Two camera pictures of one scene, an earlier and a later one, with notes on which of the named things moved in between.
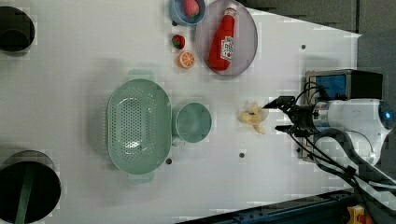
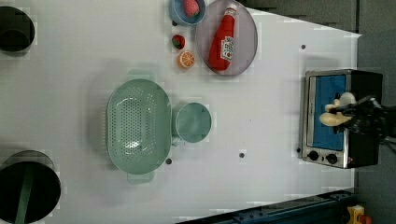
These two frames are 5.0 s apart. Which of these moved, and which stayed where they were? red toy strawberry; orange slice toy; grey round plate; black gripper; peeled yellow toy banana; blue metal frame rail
Moved: black gripper; peeled yellow toy banana
Stayed: orange slice toy; grey round plate; blue metal frame rail; red toy strawberry
